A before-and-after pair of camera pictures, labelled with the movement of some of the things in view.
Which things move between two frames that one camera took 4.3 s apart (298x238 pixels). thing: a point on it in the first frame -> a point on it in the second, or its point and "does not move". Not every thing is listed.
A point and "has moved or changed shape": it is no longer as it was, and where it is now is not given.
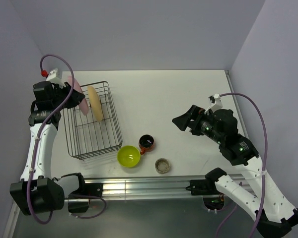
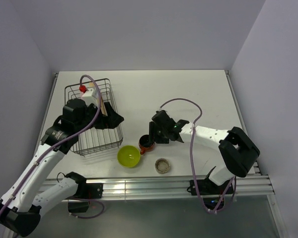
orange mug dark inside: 146,143 does not move
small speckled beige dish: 162,165 does not move
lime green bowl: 128,156 does not move
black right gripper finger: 182,121 -> 151,134
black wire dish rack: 92,125 does not move
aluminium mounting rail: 147,187 does not move
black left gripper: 75,98 -> 111,120
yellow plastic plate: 95,103 has moved or changed shape
